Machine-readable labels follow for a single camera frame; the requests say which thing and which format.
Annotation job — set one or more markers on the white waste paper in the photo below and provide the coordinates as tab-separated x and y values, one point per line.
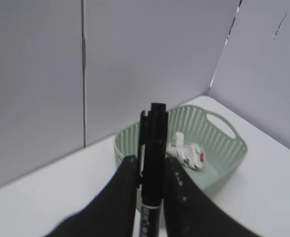
191	156

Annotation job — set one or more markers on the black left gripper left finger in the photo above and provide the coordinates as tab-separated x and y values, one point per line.
111	213

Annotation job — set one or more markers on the black marker pen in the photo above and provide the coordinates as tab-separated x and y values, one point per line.
151	161

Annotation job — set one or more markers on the green plastic woven basket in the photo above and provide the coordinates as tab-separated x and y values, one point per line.
225	149

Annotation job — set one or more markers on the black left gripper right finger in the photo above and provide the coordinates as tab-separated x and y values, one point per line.
189	212

